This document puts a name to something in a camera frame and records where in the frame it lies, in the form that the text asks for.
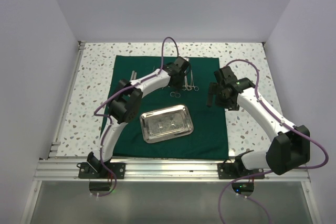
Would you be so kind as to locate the steel surgical scissors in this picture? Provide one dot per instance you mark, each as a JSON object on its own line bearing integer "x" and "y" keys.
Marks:
{"x": 192, "y": 85}

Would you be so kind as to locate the steel instrument tray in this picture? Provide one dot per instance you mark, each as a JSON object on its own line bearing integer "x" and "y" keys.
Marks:
{"x": 166, "y": 124}

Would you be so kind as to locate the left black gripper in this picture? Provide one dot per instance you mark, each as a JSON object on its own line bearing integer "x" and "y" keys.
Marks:
{"x": 179, "y": 86}

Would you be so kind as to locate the aluminium rail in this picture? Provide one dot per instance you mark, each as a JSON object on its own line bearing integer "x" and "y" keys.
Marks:
{"x": 76, "y": 67}
{"x": 136, "y": 170}

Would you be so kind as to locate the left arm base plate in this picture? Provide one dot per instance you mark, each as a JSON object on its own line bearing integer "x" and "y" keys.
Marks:
{"x": 87, "y": 172}

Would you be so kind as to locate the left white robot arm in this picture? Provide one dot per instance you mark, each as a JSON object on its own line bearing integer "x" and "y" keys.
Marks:
{"x": 124, "y": 104}

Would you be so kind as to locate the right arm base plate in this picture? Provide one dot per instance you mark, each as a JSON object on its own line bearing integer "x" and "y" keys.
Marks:
{"x": 235, "y": 170}

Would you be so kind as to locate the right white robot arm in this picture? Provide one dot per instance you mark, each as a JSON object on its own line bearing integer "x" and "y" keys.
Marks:
{"x": 289, "y": 147}

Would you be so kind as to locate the aluminium left rail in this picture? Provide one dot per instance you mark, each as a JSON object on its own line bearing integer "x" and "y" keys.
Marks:
{"x": 76, "y": 67}

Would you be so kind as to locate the aluminium front rail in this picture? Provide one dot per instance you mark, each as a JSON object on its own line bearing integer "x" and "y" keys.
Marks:
{"x": 136, "y": 170}

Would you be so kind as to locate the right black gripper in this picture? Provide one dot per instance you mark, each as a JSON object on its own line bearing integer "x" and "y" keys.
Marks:
{"x": 230, "y": 105}

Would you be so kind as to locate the green surgical cloth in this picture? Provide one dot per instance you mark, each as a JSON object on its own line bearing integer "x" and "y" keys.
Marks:
{"x": 209, "y": 139}

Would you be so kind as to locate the steel hemostat clamp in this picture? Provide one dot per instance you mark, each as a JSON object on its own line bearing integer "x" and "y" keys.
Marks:
{"x": 185, "y": 86}

